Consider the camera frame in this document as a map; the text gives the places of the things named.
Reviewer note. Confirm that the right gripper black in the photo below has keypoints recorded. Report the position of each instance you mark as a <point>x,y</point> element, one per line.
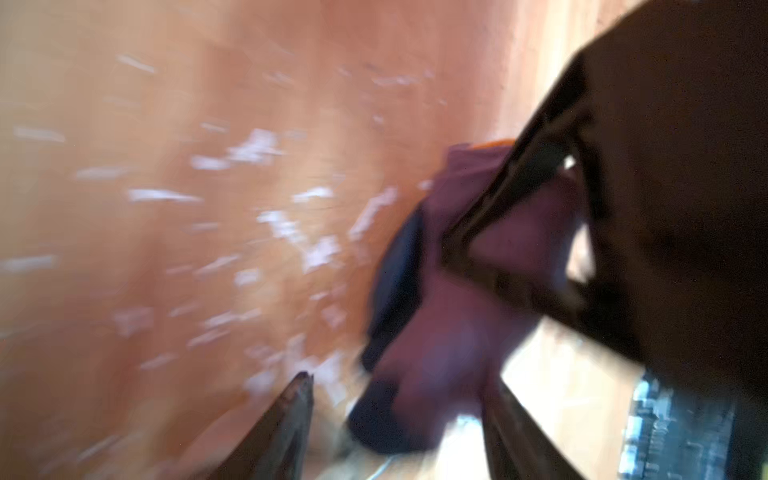
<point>666,116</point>

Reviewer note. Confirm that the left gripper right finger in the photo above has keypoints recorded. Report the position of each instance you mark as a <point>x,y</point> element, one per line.
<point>515,446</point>

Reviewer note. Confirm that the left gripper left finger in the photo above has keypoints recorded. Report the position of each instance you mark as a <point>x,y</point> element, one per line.
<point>276,446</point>

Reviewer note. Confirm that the purple sock yellow cuff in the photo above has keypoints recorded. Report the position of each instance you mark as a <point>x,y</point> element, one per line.
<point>437,342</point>

